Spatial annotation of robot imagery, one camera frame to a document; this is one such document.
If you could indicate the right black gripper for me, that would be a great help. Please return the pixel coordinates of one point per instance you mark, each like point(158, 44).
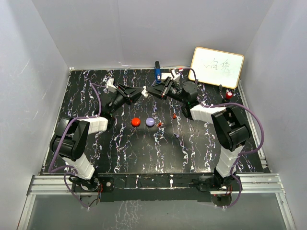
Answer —
point(160, 89)

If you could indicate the red earbud charging case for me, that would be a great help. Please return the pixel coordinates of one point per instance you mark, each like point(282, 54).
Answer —
point(135, 122)

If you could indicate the purple earbud charging case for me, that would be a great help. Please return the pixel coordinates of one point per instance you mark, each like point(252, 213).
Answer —
point(150, 122)

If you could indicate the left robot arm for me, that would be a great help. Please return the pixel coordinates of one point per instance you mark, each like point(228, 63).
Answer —
point(70, 137)

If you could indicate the white whiteboard with wooden frame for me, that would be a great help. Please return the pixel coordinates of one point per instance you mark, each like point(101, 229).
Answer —
point(215, 67)

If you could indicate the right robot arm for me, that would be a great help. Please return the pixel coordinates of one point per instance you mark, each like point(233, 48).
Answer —
point(231, 129)

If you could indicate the white pink cardboard box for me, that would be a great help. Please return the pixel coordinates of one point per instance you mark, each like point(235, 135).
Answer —
point(164, 76)

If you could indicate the black front base bar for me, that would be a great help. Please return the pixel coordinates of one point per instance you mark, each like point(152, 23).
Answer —
point(165, 187)

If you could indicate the white earbud charging case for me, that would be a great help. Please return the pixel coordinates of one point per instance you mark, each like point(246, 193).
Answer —
point(144, 92)

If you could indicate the red emergency stop button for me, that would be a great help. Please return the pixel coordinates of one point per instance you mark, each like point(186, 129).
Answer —
point(228, 97)

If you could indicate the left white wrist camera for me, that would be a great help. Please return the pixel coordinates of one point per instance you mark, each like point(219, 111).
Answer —
point(110, 85)

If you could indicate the blue black device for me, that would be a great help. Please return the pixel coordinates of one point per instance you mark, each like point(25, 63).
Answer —
point(157, 72)

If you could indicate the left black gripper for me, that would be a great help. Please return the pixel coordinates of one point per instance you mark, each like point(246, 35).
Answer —
point(135, 92)

